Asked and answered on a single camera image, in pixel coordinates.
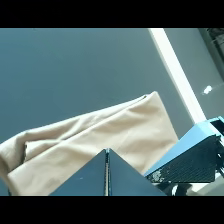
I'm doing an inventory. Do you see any rust brown shirt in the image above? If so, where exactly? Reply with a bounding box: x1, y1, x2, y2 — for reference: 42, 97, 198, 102
0, 90, 179, 197

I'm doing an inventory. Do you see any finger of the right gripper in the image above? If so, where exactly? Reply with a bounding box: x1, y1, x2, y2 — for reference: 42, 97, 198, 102
144, 115, 224, 184

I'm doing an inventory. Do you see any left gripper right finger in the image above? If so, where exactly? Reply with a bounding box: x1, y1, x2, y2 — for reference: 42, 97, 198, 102
106, 148, 166, 197

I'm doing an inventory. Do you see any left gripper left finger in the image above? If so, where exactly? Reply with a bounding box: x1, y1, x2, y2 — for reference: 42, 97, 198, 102
49, 148, 109, 197

